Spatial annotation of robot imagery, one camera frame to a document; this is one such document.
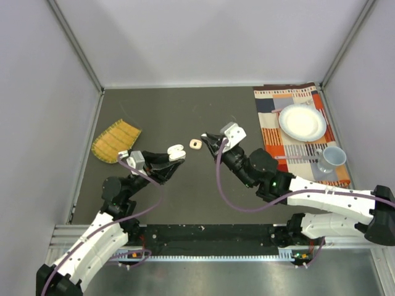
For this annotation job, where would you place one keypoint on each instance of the pink handled fork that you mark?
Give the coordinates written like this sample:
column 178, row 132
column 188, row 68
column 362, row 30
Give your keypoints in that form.
column 296, row 157

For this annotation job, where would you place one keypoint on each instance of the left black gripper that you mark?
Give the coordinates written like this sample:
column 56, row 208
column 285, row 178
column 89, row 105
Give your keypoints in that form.
column 158, row 166

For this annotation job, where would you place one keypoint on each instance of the pale blue cup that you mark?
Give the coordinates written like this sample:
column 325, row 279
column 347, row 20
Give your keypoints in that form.
column 330, row 158

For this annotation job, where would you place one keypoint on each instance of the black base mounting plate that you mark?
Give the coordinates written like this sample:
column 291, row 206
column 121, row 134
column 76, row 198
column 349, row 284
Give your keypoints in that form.
column 211, row 239

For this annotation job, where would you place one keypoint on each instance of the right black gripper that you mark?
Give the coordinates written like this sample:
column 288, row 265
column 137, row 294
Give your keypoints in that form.
column 213, row 140

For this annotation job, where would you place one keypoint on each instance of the white earbud charging case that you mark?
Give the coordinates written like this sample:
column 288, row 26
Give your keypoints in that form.
column 176, row 152

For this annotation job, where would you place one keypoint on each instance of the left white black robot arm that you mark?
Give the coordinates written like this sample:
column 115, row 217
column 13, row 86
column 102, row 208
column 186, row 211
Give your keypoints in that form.
column 114, row 225

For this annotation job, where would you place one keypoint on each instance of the grey slotted cable duct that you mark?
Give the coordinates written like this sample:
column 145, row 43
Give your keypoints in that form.
column 283, row 255

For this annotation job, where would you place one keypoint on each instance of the yellow woven mat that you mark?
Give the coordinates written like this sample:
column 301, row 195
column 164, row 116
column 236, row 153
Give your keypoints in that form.
column 118, row 137

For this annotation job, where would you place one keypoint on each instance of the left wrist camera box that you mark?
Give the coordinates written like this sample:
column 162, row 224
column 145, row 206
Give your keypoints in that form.
column 132, row 161

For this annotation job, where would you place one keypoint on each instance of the pink earbud charging case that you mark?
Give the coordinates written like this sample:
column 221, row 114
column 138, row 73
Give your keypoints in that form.
column 195, row 144

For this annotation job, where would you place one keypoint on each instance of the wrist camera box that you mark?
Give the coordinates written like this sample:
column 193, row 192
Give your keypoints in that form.
column 132, row 161
column 234, row 134

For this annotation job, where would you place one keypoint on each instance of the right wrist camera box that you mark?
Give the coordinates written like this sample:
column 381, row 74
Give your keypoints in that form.
column 234, row 134

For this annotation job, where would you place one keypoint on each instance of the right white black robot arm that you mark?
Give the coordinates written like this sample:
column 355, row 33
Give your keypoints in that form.
column 345, row 212

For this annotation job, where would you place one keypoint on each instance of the white paper plate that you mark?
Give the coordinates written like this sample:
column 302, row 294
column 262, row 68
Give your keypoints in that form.
column 302, row 123

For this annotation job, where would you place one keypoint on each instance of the patterned orange placemat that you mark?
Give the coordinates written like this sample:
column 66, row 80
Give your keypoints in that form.
column 270, row 99

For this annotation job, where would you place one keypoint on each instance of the aluminium front rail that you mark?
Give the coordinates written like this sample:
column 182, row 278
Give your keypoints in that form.
column 64, row 236

